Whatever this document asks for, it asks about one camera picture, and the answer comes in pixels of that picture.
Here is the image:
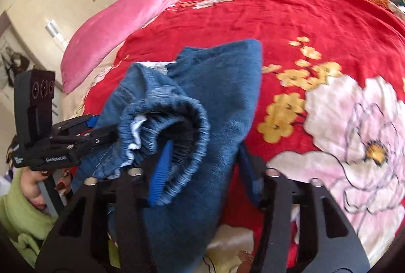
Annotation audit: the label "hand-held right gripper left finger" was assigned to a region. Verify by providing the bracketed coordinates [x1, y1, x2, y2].
[35, 139, 174, 273]

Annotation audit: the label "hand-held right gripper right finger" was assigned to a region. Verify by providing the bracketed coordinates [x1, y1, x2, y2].
[237, 143, 371, 273]

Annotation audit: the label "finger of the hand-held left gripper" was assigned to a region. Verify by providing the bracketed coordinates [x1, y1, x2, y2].
[51, 114, 102, 136]
[75, 124, 123, 157]

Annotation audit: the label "blue denim pants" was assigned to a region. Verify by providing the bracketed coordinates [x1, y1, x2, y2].
[71, 39, 265, 273]

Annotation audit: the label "person's left hand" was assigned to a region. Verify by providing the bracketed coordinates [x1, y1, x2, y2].
[17, 167, 53, 215]

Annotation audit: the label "dark hanging bag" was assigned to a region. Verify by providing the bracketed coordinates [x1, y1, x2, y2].
[2, 50, 30, 79]

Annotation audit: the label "pink blanket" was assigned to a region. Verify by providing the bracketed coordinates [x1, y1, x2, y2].
[60, 0, 212, 94]

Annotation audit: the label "red floral blanket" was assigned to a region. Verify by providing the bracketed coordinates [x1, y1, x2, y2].
[60, 0, 405, 273]

